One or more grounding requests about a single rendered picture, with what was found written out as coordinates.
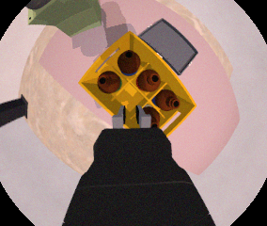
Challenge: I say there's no yellow bottle crate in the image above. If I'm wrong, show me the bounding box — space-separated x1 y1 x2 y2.
78 31 196 137

